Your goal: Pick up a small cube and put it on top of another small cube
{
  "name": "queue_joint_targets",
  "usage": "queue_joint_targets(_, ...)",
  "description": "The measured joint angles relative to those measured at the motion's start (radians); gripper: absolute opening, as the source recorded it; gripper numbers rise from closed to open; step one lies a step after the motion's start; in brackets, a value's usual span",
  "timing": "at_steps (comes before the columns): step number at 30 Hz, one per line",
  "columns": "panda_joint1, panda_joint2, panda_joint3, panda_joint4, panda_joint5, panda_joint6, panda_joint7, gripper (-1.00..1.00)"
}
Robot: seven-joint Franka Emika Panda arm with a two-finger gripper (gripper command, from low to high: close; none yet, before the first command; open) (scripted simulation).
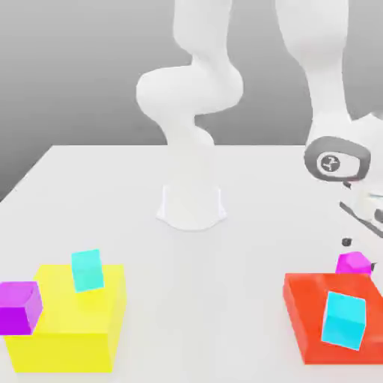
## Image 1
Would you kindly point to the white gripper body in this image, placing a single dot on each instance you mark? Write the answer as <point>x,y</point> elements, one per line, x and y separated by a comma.
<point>363,228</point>

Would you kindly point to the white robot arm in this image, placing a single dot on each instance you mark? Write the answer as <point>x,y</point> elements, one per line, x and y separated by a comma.
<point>191,89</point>

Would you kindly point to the small magenta cube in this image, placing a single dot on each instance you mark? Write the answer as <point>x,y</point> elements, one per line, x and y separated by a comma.
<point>16,308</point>
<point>353,264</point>

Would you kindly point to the small cyan cube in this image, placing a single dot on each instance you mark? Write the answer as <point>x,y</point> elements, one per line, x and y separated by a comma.
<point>87,270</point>
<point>344,321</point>

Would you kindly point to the large orange box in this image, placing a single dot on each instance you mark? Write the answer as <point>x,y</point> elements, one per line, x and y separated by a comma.
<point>305,305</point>

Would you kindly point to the large yellow box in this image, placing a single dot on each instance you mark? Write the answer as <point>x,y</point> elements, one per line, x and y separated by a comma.
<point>74,335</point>

